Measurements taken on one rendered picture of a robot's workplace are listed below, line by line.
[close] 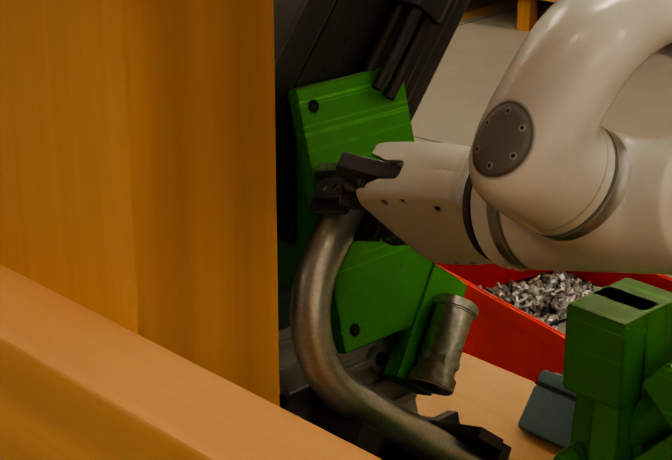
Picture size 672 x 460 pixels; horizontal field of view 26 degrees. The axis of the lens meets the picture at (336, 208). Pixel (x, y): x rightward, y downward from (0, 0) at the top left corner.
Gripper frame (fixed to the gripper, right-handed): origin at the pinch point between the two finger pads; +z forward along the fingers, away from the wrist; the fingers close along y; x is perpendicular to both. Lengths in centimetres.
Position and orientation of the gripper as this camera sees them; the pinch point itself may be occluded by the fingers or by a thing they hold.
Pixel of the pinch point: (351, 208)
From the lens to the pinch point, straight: 109.9
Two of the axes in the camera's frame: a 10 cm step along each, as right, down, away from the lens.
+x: -3.9, 8.5, -3.5
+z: -6.7, 0.1, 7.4
